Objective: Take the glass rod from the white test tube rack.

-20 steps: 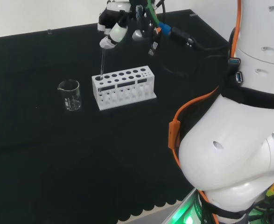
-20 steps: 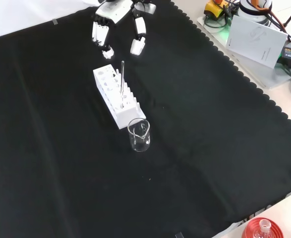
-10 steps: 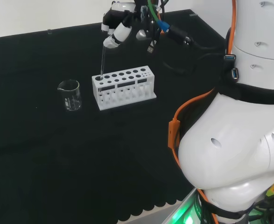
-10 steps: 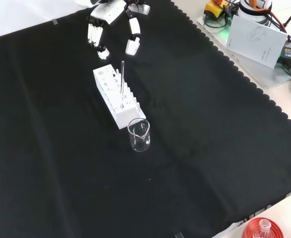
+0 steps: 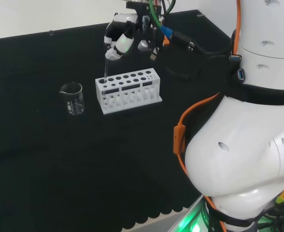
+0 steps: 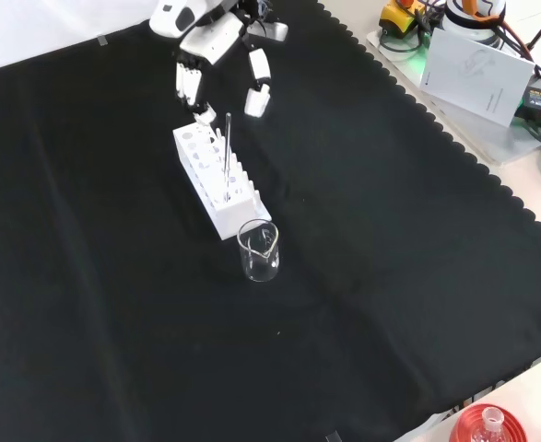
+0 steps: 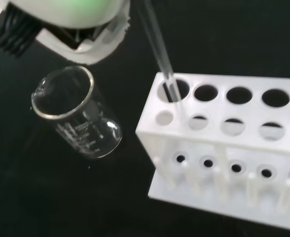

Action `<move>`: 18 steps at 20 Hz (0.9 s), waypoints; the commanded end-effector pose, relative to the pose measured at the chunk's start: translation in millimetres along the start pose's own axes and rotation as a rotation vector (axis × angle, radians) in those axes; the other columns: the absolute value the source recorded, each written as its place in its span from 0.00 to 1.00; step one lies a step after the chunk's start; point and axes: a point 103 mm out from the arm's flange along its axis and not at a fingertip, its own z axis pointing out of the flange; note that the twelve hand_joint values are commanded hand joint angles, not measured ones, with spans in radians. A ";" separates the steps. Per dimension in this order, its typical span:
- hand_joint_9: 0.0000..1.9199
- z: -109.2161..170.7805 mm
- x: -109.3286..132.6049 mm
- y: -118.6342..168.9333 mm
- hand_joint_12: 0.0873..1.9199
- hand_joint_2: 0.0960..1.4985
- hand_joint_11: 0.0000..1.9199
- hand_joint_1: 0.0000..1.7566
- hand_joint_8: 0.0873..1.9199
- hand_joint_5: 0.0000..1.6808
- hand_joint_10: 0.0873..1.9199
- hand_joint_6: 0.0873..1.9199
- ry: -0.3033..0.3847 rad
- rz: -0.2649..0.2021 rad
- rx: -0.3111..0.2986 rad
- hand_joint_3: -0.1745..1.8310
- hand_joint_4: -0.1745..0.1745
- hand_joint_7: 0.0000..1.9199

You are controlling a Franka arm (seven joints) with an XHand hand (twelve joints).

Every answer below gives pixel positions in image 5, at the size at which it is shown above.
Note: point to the clear cloth clip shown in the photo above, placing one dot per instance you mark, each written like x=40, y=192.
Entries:
x=51, y=32
x=200, y=15

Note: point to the clear glass beaker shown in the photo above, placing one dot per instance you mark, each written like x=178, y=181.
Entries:
x=75, y=104

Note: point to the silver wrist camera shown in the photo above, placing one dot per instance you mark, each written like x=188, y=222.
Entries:
x=143, y=46

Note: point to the black bench cloth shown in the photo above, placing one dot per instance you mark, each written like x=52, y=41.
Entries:
x=59, y=157

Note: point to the pale base board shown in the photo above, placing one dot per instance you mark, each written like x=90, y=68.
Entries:
x=180, y=217

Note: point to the clear glass rod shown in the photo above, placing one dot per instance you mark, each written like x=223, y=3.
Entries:
x=106, y=70

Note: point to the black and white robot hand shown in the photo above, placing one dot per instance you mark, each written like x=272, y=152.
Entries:
x=123, y=42

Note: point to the white test tube rack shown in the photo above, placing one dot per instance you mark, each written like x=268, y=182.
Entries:
x=129, y=106

